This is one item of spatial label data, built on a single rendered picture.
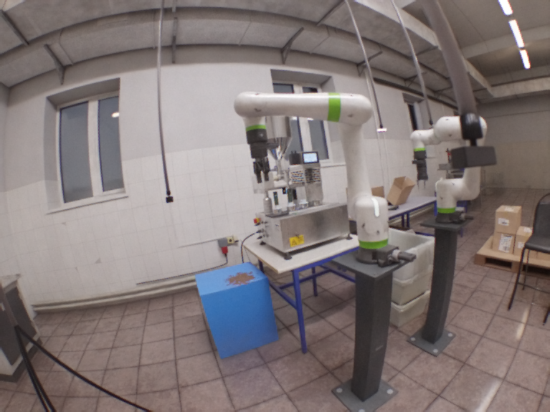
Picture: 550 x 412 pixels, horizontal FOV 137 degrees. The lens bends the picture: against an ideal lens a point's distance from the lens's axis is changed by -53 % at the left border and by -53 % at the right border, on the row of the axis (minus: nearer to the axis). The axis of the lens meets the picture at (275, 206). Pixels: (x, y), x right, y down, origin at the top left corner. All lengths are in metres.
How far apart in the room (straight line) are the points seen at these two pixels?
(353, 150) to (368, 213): 0.30
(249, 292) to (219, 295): 0.22
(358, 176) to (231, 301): 1.18
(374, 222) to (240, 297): 1.12
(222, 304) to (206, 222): 1.57
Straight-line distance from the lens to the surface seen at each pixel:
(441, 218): 1.48
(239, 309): 1.72
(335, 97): 0.88
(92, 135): 3.74
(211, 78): 3.41
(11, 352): 2.74
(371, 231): 0.88
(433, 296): 1.70
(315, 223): 1.62
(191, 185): 2.98
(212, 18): 3.21
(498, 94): 10.11
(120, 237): 3.13
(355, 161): 1.02
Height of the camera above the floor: 1.29
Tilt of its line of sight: 7 degrees down
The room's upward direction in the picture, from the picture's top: 8 degrees counter-clockwise
